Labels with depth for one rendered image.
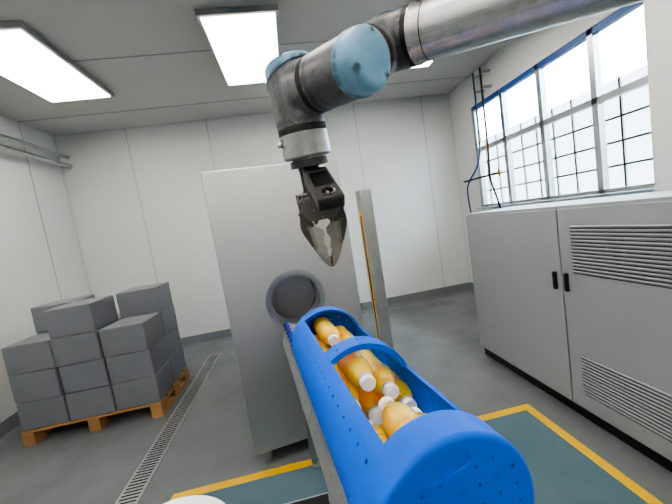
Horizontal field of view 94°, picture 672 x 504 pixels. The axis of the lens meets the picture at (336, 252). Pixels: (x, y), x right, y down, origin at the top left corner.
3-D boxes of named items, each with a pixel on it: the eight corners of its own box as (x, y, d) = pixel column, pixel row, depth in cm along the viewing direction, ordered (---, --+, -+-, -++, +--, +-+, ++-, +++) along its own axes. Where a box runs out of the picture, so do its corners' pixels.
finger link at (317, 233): (327, 260, 68) (318, 219, 66) (333, 267, 63) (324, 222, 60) (313, 264, 68) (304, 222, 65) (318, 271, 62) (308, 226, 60)
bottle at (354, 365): (337, 368, 97) (357, 398, 79) (330, 347, 96) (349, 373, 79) (358, 359, 99) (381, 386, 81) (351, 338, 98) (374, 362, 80)
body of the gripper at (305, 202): (334, 214, 68) (322, 157, 65) (344, 218, 60) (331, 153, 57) (300, 222, 67) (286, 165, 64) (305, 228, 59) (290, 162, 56)
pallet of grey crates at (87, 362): (190, 377, 380) (169, 281, 368) (163, 416, 300) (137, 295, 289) (82, 400, 364) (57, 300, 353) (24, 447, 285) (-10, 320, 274)
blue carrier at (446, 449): (365, 358, 137) (347, 296, 133) (552, 555, 52) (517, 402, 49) (303, 384, 130) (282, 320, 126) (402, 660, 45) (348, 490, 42)
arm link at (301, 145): (331, 125, 55) (276, 135, 53) (336, 154, 56) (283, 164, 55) (322, 133, 64) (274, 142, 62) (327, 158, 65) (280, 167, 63)
